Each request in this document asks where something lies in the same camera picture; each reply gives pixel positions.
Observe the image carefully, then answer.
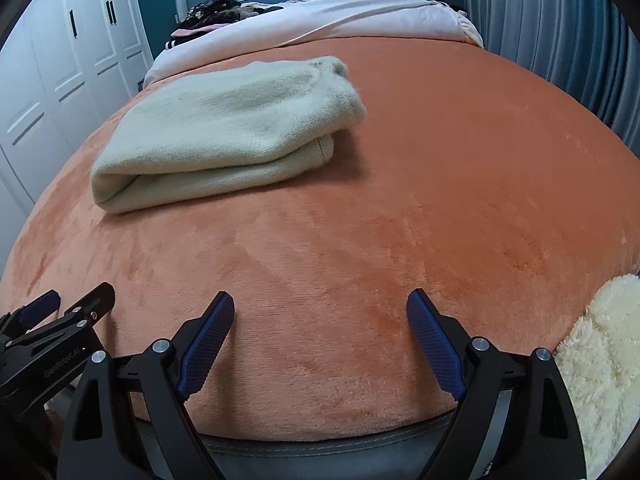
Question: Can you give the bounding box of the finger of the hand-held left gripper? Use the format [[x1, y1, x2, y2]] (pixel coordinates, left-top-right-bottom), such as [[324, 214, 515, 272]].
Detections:
[[62, 281, 117, 331], [10, 290, 62, 333]]

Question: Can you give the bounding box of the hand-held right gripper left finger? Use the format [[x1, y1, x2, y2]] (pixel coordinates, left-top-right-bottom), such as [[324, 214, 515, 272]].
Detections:
[[57, 290, 236, 480]]

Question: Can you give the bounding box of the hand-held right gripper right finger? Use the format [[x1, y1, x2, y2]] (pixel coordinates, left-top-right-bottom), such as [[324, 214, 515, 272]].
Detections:
[[406, 289, 591, 480]]

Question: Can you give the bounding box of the cream knit sweater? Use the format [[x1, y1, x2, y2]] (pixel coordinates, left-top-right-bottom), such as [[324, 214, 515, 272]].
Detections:
[[91, 55, 368, 214]]

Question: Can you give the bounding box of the pile of dark clothes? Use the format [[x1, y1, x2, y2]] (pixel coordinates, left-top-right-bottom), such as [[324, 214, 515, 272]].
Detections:
[[172, 0, 283, 36]]

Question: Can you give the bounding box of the orange plush blanket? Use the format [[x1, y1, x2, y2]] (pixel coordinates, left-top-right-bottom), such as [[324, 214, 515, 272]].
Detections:
[[0, 35, 640, 443]]

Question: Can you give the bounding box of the white fluffy garment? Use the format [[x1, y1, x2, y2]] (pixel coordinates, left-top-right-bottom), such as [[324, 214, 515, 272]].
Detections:
[[552, 274, 640, 480]]

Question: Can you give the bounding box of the white wardrobe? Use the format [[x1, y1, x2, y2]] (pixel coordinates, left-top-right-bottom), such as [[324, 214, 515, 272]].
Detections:
[[0, 0, 155, 221]]

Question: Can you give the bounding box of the grey curtain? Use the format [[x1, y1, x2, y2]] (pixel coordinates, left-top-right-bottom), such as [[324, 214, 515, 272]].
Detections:
[[460, 0, 640, 153]]

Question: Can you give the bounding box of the white quilt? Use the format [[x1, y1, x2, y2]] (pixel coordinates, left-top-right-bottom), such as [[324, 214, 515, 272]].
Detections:
[[144, 0, 485, 88]]

